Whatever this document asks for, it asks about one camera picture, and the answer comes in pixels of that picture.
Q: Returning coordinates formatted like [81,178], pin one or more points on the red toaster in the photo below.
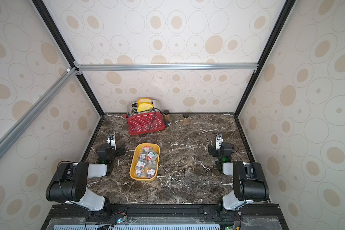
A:
[145,122]

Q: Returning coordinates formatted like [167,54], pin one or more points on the yellow toast slice rear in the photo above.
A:
[144,100]

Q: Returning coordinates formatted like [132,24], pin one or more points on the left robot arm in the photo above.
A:
[69,183]

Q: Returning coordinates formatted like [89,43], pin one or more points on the left spice jar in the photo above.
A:
[166,115]

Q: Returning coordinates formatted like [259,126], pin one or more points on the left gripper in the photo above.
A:
[118,150]

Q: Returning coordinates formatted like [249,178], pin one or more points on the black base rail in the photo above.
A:
[249,217]

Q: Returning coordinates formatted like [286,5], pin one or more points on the spice jar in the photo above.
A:
[186,119]
[166,115]

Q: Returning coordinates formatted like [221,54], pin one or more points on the yellow toast slice front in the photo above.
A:
[144,106]

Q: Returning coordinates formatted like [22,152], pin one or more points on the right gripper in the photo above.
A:
[214,151]

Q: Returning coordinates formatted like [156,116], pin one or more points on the right spice jar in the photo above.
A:
[186,119]

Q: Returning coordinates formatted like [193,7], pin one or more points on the yellow toast slice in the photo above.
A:
[144,106]
[144,100]

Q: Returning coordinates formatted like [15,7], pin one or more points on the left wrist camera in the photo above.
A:
[111,141]

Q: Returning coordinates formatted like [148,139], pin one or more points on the yellow storage tray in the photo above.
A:
[139,175]

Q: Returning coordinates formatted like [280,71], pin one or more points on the horizontal aluminium rail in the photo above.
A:
[169,67]

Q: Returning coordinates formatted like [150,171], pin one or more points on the left aluminium rail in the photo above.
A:
[27,119]

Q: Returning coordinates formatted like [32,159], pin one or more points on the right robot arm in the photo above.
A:
[249,183]

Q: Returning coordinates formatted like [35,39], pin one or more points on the paper clip box in tray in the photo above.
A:
[150,173]
[140,165]
[152,155]
[142,156]

